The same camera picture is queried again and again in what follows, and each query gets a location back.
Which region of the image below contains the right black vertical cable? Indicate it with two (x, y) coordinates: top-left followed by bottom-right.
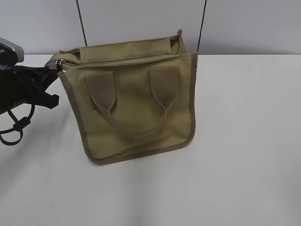
(196, 0), (207, 53)

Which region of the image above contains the black vertical cable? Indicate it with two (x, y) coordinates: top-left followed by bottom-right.
(76, 0), (88, 47)
(196, 0), (207, 53)

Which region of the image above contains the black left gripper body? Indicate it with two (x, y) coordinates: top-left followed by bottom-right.
(0, 65), (35, 114)

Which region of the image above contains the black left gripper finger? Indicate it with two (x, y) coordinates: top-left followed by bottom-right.
(28, 66), (58, 78)
(32, 77), (59, 109)

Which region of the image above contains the black looped gripper cable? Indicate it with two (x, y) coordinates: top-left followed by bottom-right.
(0, 103), (36, 145)

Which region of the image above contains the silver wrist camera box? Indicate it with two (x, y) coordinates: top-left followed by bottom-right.
(0, 38), (24, 71)

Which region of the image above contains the left black vertical cable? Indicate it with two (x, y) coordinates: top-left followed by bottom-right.
(76, 0), (88, 47)

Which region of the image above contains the khaki canvas tote bag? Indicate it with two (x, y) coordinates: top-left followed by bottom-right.
(45, 30), (198, 165)

